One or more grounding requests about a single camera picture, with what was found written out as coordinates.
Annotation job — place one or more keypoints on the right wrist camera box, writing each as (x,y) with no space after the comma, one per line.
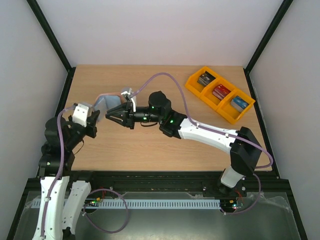
(128,94)

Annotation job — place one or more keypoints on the red card stack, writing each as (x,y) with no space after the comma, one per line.
(220,91)

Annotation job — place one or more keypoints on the black frame post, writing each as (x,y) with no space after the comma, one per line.
(42,20)
(279,15)

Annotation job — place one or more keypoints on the pink leather card holder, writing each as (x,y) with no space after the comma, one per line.
(107,101)

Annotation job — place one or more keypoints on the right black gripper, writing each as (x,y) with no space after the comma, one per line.
(129,115)

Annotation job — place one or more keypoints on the white slotted cable duct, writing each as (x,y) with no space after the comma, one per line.
(159,204)

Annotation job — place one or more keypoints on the black card stack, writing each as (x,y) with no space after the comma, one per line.
(205,79)

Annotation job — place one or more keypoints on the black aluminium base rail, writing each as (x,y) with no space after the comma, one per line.
(167,181)

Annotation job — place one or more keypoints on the right black frame post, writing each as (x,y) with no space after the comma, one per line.
(279,15)

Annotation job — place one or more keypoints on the blue card stack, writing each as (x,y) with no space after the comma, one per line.
(239,104)

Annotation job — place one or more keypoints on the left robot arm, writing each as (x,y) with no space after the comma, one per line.
(58,215)

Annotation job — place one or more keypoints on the left black frame post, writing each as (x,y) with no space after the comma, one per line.
(42,20)

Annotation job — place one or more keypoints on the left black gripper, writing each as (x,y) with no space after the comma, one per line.
(92,123)

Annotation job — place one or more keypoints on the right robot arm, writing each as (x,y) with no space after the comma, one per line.
(241,145)

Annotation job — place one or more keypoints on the yellow bin with black cards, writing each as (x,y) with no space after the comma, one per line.
(195,87)

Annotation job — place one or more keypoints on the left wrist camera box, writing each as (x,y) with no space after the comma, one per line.
(81,112)

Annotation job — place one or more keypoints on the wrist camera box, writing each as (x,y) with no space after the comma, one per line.
(81,112)
(128,94)

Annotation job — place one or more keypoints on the yellow bin with red cards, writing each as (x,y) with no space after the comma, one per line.
(212,101)

